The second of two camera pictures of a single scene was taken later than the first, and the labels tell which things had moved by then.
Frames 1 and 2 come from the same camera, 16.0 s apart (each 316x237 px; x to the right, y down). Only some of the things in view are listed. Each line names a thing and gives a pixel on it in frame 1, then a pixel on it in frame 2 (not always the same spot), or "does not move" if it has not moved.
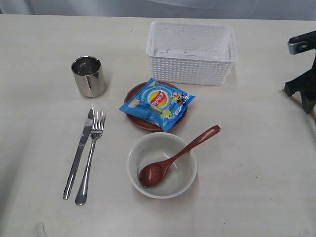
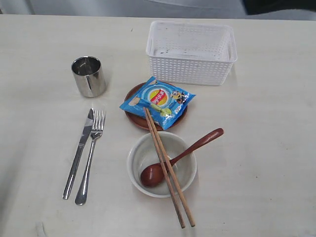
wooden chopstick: (313, 112) to (148, 120)
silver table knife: (87, 132) does not move
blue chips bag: (158, 104) does not move
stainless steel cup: (89, 75) does not move
